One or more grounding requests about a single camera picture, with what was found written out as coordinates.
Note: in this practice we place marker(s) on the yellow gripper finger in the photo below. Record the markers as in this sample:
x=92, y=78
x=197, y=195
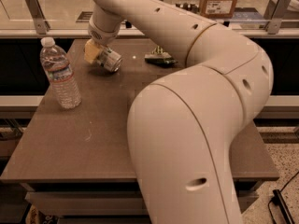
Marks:
x=92, y=51

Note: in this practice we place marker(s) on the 7up soda can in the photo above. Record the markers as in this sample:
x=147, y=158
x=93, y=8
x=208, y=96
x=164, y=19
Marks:
x=109, y=59

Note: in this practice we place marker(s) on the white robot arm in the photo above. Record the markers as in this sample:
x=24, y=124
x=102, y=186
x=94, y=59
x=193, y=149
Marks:
x=181, y=126

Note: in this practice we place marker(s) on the clear plastic water bottle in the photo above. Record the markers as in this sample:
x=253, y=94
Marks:
x=58, y=70

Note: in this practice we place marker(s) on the green chip bag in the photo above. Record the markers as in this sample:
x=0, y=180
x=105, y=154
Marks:
x=160, y=57

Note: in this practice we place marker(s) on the cardboard box with label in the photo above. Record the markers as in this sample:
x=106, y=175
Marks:
x=217, y=9

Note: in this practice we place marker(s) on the grey table drawer unit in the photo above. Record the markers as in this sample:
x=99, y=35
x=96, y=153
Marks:
x=103, y=199

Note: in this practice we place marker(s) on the snack package under table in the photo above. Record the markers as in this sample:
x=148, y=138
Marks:
x=36, y=217

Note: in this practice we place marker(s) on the left metal railing post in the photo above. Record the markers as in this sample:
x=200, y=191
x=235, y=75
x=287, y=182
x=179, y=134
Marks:
x=40, y=23

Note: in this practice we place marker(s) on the right metal railing post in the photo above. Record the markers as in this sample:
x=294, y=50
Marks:
x=281, y=14

